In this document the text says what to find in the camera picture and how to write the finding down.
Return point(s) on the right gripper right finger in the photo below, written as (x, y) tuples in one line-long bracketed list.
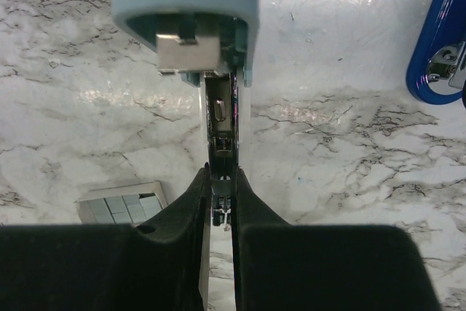
[(280, 266)]

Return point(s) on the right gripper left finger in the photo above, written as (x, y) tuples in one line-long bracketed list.
[(161, 264)]

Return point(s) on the silver staple strips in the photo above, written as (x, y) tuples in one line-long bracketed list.
[(132, 204)]

